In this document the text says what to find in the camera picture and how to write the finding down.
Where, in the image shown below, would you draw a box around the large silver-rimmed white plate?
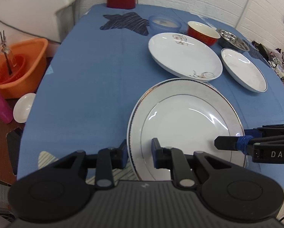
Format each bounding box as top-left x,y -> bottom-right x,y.
127,78 -> 246,181

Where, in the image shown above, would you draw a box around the blue tablecloth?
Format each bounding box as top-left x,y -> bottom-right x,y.
17,4 -> 284,180

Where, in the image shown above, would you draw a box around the small blue-rimmed white plate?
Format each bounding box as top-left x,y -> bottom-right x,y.
221,48 -> 268,93

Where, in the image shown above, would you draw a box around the white floral oval plate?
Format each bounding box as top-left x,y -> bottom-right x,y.
148,32 -> 223,82

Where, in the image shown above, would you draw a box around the small white bowl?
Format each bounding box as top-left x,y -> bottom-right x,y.
13,93 -> 36,123

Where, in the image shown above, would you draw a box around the stainless steel bowl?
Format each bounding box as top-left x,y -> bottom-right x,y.
217,29 -> 250,53

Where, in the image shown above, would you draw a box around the red ceramic bowl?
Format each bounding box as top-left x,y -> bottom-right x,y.
187,21 -> 220,46

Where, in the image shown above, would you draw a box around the orange plastic basin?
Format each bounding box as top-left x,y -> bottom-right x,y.
0,38 -> 48,99

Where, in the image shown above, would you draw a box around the translucent blue plastic bowl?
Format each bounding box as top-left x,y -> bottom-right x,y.
148,15 -> 182,34

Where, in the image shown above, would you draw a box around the clear glass bottle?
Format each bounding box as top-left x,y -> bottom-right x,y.
0,42 -> 17,70

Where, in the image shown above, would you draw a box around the black chopsticks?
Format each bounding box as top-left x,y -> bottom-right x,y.
0,31 -> 13,76

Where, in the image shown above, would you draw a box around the white appliance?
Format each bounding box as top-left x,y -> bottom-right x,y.
0,0 -> 80,43

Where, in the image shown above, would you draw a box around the grey cable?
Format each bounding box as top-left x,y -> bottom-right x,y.
0,11 -> 62,45

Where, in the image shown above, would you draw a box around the white wall cable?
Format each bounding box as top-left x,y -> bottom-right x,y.
234,0 -> 257,29

